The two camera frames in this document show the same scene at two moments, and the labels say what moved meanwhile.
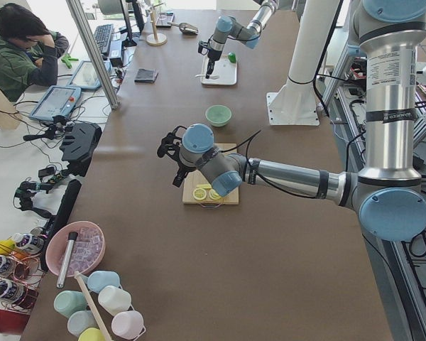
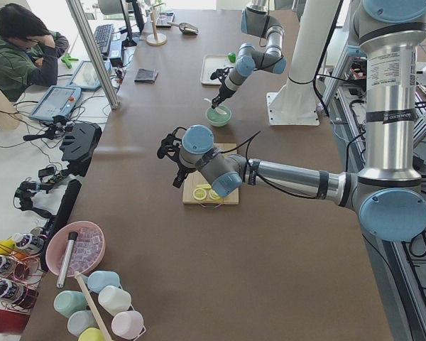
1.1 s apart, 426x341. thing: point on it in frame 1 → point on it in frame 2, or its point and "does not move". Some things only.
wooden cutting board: x=196 y=177 does not move
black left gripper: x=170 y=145 does not move
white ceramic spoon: x=213 y=76 → x=218 y=109
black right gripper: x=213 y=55 → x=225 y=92
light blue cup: x=97 y=280 does not move
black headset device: x=81 y=139 does not move
